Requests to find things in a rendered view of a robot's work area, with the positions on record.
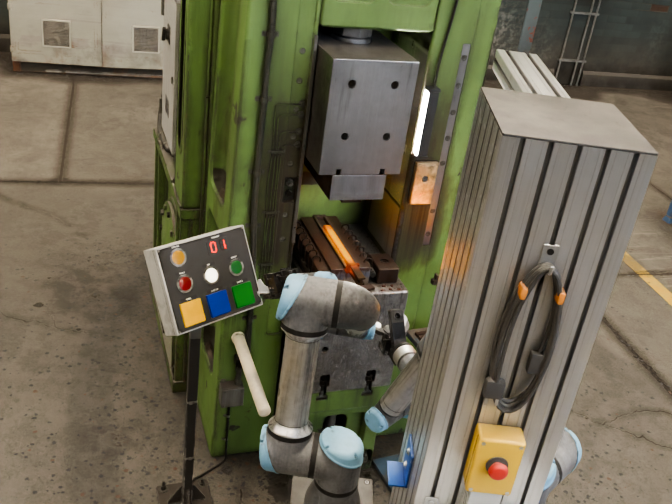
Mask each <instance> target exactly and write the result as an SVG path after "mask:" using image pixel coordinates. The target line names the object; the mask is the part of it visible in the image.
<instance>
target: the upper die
mask: <svg viewBox="0 0 672 504"><path fill-rule="evenodd" d="M304 164H305V166H306V167H307V169H308V170H309V172H310V173H311V175H312V176H313V178H314V179H315V181H316V182H317V183H318V185H319V186H320V188H321V189H322V191H323V192H324V194H325V195H326V197H327V198H328V199H329V200H371V199H383V193H384V187H385V181H386V174H383V173H382V172H381V171H380V172H379V174H373V175H340V174H339V173H338V171H337V170H336V175H318V173H317V172H316V171H315V169H314V168H313V166H312V165H311V163H310V162H309V161H308V159H307V158H306V156H305V157H304Z"/></svg>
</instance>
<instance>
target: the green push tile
mask: <svg viewBox="0 0 672 504"><path fill-rule="evenodd" d="M231 289H232V293H233V297H234V300H235V304H236V308H237V309H239V308H242V307H245V306H247V305H250V304H253V303H255V302H256V301H255V297H254V293H253V289H252V285H251V282H250V281H247V282H244V283H241V284H238V285H235V286H233V287H231Z"/></svg>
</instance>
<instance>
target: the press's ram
mask: <svg viewBox="0 0 672 504"><path fill-rule="evenodd" d="M332 29H333V27H322V26H319V28H318V45H317V53H316V62H315V71H314V79H313V88H312V96H311V105H310V114H309V122H308V131H307V140H306V148H305V156H306V158H307V159H308V161H309V162H310V163H311V165H312V166H313V168H314V169H315V171H316V172H317V173H318V175H336V170H337V171H338V173H339V174H340V175H373V174H379V172H380V171H381V172H382V173H383V174H400V169H401V164H402V158H403V153H404V147H405V142H406V136H407V130H408V125H409V119H410V114H411V108H412V103H413V97H414V91H415V86H416V80H417V75H418V69H419V64H420V62H419V61H417V60H416V59H415V58H413V57H412V56H411V55H409V54H408V53H407V52H405V51H404V50H403V49H401V48H400V47H399V46H397V45H396V44H395V43H393V42H392V41H391V40H389V39H388V38H387V37H385V36H384V35H383V34H381V33H380V32H379V31H377V30H372V35H371V36H372V42H371V43H368V44H352V43H346V42H342V41H338V40H336V39H333V38H332V37H331V31H332Z"/></svg>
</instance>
